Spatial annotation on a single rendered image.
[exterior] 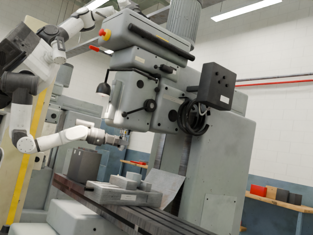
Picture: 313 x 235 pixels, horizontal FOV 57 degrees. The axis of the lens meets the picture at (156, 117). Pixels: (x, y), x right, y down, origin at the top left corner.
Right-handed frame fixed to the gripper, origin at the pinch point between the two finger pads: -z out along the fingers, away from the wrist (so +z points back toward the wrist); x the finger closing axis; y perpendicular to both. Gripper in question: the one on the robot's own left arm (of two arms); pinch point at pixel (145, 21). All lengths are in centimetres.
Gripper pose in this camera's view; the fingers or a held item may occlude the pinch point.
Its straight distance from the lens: 176.0
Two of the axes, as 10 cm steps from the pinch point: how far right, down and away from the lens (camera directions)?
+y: 5.6, -8.0, -2.0
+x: -6.0, -2.2, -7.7
